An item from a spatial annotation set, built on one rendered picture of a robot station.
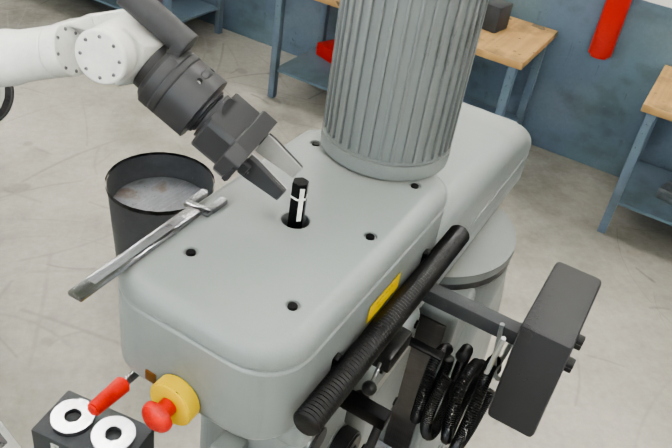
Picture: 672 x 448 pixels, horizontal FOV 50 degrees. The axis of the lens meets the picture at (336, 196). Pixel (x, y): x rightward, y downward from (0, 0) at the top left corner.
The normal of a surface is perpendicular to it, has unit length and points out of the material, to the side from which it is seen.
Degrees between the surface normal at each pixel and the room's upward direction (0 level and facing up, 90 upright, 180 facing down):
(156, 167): 86
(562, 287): 0
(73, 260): 0
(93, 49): 86
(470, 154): 0
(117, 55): 86
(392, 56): 90
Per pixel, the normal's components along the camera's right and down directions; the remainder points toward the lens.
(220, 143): -0.29, 0.51
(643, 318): 0.14, -0.82
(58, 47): 0.95, -0.04
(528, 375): -0.51, 0.43
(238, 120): 0.59, -0.57
